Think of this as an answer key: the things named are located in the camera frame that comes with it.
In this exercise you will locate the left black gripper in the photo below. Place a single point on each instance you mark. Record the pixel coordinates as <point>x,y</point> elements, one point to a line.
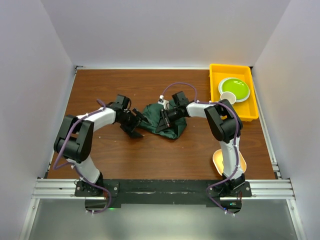
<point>137,119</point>

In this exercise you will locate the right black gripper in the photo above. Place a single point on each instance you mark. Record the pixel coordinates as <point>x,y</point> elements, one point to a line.
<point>164,122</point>

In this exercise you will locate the dark green cloth napkin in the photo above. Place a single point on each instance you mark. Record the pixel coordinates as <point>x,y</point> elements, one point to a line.
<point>153,114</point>

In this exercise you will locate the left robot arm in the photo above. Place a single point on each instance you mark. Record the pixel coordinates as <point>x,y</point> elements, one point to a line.
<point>73,143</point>

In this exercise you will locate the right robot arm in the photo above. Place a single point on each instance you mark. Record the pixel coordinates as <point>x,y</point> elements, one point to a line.
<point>225,126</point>

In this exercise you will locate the cream square bowl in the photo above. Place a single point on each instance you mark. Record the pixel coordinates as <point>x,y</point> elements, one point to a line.
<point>217,160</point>

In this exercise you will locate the white blue mug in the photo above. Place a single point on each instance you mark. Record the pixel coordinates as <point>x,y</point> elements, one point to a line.
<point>227,95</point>

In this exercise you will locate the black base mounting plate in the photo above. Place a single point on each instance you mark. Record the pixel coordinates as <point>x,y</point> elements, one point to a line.
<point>163,192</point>

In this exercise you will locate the green plate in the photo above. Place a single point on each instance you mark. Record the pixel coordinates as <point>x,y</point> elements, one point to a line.
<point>236,86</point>

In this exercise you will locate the yellow plastic bin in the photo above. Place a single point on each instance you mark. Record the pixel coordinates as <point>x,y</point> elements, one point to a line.
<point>247,110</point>

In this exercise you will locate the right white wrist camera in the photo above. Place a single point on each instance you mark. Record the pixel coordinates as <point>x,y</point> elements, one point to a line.
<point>163,102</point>

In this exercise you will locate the aluminium frame rail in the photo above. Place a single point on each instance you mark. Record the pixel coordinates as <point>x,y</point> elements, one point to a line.
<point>269,190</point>

